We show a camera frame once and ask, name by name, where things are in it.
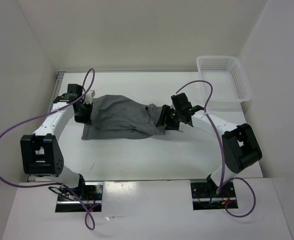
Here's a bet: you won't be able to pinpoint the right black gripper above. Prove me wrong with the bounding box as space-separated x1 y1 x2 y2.
156 104 182 130

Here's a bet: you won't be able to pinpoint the grey shorts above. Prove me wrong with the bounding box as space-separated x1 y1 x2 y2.
81 94 183 141

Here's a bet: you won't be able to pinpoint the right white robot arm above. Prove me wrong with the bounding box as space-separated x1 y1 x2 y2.
156 93 263 197

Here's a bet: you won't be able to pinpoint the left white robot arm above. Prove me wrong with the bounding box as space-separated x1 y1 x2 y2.
20 84 95 200

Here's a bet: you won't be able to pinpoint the white plastic basket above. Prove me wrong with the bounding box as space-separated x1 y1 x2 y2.
196 55 252 104

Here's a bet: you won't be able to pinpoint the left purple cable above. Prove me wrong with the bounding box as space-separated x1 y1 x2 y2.
0 67 100 230

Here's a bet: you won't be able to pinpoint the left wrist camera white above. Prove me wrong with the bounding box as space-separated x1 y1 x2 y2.
83 90 96 105

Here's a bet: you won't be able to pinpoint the aluminium table frame rail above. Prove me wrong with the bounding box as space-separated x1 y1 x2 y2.
26 71 65 182

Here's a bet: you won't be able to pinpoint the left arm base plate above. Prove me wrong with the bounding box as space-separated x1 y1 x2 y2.
49 183 103 213

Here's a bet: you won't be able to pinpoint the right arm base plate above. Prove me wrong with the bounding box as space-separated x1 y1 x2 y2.
190 179 239 211

